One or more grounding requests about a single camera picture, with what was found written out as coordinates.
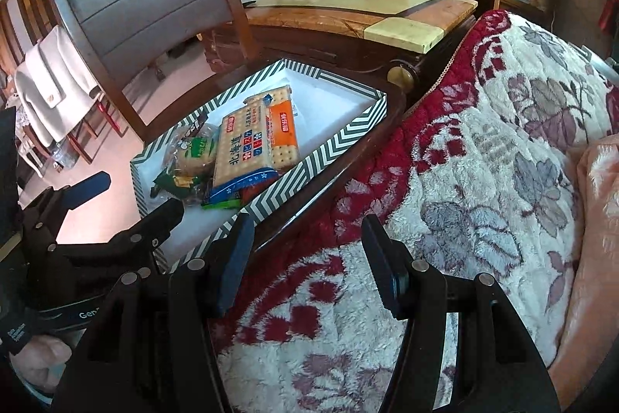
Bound peach satin cloth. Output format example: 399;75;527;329
549;134;618;411

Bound clear bag of dates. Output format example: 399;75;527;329
161;123;219;190

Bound left hand pink glove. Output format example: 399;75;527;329
9;334;72;393

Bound green white striped box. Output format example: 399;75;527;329
130;59;395;271

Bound white coat on chair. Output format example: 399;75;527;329
14;25;101;147

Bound yellow cracker pack blue ends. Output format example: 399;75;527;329
212;103;278;192

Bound red white floral blanket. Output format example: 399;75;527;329
212;10;618;412

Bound wooden marble top table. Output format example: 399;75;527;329
202;0;481;90

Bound orange cracker pack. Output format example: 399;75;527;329
243;85;300;172

